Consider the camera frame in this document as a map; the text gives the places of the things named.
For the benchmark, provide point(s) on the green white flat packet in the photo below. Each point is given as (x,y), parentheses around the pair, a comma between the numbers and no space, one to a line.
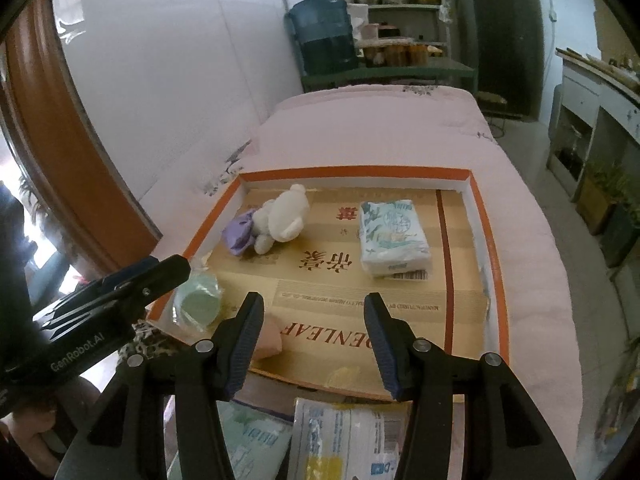
(250,440)

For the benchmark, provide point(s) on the green floral tissue pack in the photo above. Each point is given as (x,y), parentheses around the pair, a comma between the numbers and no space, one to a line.
(392,235)

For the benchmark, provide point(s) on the green low table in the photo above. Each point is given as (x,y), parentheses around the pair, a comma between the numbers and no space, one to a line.
(425,67)

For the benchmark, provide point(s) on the green round puff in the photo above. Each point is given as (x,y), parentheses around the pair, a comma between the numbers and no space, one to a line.
(197,302)

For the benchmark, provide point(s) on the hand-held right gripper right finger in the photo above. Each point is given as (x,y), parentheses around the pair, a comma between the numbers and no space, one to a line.
(382,345)

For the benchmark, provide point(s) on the leopard print scrunchie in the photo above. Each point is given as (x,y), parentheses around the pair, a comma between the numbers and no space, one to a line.
(150,342)

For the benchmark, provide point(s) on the white teddy bear purple bows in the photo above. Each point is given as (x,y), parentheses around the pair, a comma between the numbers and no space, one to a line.
(285,215)

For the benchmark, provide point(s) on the row of amber jars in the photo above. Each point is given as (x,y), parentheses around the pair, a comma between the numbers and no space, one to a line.
(400,54)

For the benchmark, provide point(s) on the person's left hand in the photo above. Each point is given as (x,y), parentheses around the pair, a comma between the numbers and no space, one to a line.
(35,430)

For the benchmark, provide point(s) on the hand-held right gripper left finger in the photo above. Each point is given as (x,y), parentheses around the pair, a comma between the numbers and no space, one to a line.
(245,340)

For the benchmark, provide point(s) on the potted plant yellow pot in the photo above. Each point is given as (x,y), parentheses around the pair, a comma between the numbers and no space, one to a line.
(597,205)

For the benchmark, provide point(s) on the pink makeup sponge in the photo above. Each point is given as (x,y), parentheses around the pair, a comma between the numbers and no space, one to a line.
(267,340)

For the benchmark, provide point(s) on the clear packet with yellow stripe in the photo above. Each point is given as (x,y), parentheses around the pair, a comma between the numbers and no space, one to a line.
(345,435)

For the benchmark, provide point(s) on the brown wooden door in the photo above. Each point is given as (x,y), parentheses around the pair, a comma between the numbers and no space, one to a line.
(60,170)

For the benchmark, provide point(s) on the potted plant dark pot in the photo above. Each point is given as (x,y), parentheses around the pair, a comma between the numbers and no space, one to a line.
(622,235)

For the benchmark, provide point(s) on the grey kitchen counter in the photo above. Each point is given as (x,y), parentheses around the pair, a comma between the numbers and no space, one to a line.
(585,90)

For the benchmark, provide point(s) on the orange-rimmed cardboard box tray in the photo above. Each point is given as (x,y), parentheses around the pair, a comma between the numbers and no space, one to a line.
(325,300)

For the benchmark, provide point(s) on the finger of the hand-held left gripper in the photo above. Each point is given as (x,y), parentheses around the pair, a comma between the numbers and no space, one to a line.
(160,277)
(120,274)

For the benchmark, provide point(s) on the blue water jug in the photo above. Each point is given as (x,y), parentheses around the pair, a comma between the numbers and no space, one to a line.
(322,30)

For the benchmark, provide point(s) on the dark grey refrigerator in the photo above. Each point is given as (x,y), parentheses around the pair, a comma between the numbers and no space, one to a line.
(500,35)

